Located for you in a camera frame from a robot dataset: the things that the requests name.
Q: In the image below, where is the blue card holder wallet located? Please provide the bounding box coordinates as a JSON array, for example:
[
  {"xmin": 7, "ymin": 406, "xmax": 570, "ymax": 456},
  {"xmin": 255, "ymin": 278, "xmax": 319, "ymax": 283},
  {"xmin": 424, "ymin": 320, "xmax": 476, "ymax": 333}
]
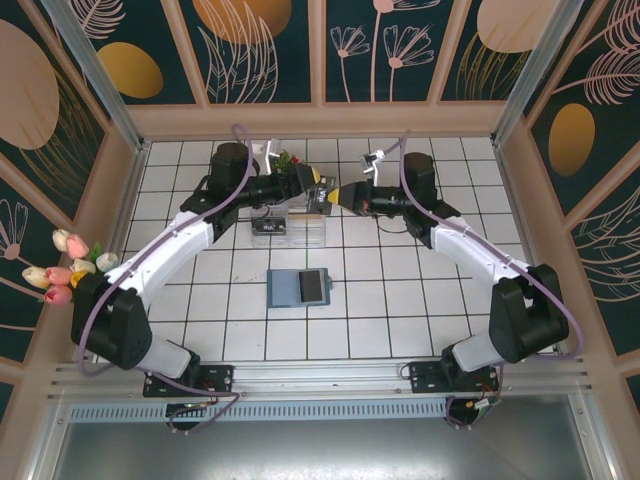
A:
[{"xmin": 266, "ymin": 268, "xmax": 335, "ymax": 310}]

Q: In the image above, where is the clear acrylic card stand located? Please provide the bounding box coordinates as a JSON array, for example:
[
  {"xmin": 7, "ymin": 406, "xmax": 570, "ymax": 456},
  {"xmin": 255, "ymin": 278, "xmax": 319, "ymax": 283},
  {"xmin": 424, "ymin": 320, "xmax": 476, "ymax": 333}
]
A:
[{"xmin": 248, "ymin": 192, "xmax": 329, "ymax": 249}]

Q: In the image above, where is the plain black card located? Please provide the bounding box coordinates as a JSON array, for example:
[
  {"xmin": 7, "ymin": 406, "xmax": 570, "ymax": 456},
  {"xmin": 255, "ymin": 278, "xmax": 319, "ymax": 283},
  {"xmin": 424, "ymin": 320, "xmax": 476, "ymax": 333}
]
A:
[{"xmin": 298, "ymin": 271, "xmax": 324, "ymax": 304}]

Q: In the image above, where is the small red flower plant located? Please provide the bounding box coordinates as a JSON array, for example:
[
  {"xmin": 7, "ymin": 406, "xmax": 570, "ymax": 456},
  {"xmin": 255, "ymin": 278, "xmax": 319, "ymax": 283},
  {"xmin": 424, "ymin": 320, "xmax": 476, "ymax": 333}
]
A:
[{"xmin": 272, "ymin": 148, "xmax": 307, "ymax": 177}]

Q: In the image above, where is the artificial tulip bouquet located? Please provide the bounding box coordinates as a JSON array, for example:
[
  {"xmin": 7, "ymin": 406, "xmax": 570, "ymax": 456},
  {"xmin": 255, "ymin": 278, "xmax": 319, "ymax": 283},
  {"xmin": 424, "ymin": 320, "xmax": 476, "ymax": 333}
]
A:
[{"xmin": 22, "ymin": 228, "xmax": 120, "ymax": 305}]

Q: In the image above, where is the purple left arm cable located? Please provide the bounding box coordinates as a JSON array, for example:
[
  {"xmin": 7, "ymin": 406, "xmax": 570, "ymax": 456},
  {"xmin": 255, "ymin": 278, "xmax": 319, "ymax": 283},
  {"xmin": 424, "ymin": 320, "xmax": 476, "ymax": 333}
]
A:
[{"xmin": 74, "ymin": 124, "xmax": 256, "ymax": 436}]

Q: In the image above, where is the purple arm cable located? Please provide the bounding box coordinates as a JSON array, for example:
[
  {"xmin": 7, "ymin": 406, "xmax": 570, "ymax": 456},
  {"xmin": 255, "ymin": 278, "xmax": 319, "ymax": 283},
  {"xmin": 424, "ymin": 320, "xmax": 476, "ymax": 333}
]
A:
[
  {"xmin": 379, "ymin": 129, "xmax": 585, "ymax": 431},
  {"xmin": 74, "ymin": 124, "xmax": 256, "ymax": 436}
]

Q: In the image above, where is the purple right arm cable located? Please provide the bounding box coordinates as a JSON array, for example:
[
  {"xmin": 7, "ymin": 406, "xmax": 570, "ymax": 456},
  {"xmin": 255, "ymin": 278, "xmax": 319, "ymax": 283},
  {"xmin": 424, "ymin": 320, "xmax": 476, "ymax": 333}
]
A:
[{"xmin": 379, "ymin": 129, "xmax": 585, "ymax": 431}]

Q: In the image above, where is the aluminium frame post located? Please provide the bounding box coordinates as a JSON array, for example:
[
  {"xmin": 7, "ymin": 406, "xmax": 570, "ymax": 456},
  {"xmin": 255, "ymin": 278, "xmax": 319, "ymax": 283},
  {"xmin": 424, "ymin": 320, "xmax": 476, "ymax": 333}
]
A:
[
  {"xmin": 490, "ymin": 0, "xmax": 599, "ymax": 149},
  {"xmin": 42, "ymin": 0, "xmax": 151, "ymax": 154}
]

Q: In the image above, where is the aluminium mounting rail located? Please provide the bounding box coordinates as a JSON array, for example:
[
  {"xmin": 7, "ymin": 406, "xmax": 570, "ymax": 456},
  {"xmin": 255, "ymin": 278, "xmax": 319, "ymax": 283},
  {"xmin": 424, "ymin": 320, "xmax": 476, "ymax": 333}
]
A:
[{"xmin": 47, "ymin": 353, "xmax": 594, "ymax": 407}]

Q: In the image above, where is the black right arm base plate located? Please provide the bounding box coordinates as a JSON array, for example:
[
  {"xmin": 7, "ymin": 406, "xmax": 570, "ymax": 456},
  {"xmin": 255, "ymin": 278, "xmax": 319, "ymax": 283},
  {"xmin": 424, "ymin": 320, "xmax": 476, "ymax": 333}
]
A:
[{"xmin": 408, "ymin": 359, "xmax": 501, "ymax": 396}]

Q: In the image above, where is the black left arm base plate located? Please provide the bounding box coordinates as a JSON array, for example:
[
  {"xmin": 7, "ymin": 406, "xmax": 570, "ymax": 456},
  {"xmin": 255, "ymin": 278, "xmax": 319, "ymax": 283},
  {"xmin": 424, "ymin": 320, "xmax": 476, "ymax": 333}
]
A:
[{"xmin": 142, "ymin": 363, "xmax": 236, "ymax": 399}]

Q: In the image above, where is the perforated metal cable tray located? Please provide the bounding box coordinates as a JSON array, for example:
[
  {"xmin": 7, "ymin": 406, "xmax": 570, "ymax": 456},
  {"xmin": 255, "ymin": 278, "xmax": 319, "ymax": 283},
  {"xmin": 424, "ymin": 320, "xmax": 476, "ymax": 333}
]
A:
[{"xmin": 68, "ymin": 402, "xmax": 451, "ymax": 422}]

